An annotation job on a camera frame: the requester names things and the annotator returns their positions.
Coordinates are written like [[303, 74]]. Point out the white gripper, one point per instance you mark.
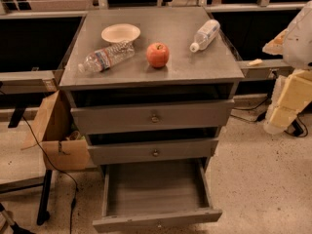
[[299, 43]]

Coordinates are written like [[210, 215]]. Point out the clear water bottle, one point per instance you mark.
[[102, 59]]

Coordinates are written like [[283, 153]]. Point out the grey top drawer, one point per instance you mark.
[[113, 119]]

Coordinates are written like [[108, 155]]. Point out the white labelled water bottle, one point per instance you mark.
[[205, 35]]

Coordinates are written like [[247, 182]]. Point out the grey drawer cabinet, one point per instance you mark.
[[212, 74]]

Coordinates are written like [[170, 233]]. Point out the grey open bottom drawer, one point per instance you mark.
[[155, 194]]

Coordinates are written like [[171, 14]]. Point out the grey middle drawer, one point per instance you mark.
[[152, 151]]

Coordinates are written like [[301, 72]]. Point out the small yellow foam piece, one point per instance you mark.
[[255, 62]]

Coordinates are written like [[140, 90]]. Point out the red apple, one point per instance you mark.
[[157, 55]]

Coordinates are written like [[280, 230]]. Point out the white paper bowl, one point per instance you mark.
[[120, 32]]

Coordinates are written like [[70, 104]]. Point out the brown cardboard box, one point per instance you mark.
[[52, 128]]

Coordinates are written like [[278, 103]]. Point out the black table leg left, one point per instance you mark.
[[43, 214]]

